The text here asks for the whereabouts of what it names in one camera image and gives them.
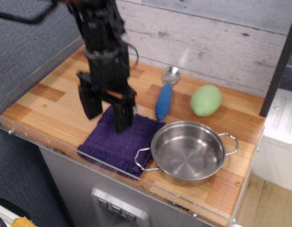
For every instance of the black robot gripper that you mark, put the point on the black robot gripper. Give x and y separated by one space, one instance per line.
107 80

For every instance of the purple cloth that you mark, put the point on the purple cloth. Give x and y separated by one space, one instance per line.
119 149

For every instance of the blue handled metal spoon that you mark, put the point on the blue handled metal spoon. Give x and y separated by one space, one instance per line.
170 77

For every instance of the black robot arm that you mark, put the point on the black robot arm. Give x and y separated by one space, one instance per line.
101 29

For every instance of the grey toy kitchen cabinet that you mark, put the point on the grey toy kitchen cabinet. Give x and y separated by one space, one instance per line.
75 180

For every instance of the green plastic lemon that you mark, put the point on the green plastic lemon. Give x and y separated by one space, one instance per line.
206 100

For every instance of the silver button panel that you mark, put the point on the silver button panel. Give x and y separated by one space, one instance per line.
114 212

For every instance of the yellow object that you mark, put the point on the yellow object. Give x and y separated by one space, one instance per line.
22 222

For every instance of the white side cabinet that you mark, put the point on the white side cabinet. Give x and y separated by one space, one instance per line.
273 159

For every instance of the metal pot with handles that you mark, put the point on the metal pot with handles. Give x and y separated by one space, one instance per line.
189 153

